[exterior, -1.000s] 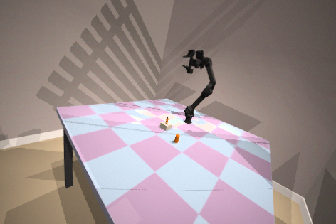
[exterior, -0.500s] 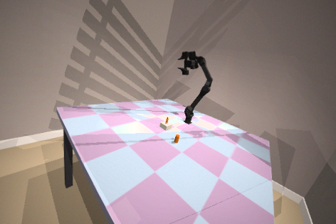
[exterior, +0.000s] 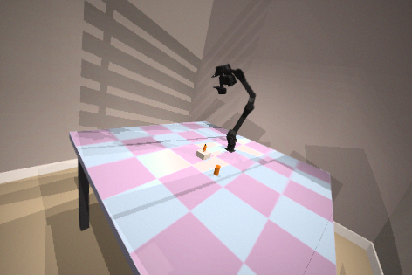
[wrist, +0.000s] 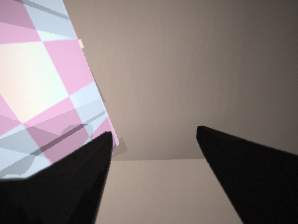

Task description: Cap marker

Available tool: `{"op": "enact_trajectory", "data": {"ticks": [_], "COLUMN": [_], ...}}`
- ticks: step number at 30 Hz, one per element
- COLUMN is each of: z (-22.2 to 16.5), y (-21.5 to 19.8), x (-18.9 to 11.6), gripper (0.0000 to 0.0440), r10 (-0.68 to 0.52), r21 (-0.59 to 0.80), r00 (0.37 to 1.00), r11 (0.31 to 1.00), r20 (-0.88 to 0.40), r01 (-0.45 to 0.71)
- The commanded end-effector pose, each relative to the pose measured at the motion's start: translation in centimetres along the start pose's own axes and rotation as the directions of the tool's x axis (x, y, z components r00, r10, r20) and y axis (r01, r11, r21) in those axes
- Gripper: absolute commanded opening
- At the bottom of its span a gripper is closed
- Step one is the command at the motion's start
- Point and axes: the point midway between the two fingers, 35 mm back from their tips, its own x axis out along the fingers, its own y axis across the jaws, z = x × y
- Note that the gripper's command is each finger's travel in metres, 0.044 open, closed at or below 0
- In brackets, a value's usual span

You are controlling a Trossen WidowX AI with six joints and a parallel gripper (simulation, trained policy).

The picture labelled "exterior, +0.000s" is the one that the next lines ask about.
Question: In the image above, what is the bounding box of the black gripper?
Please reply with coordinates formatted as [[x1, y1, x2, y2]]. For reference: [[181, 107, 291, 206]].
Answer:
[[211, 65, 229, 94]]

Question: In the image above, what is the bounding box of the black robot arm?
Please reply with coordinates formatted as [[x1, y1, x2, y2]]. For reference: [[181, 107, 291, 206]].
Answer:
[[223, 64, 257, 153]]

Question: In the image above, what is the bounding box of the brown cylinder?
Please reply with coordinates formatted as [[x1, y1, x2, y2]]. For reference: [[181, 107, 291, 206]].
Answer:
[[214, 165, 221, 176]]

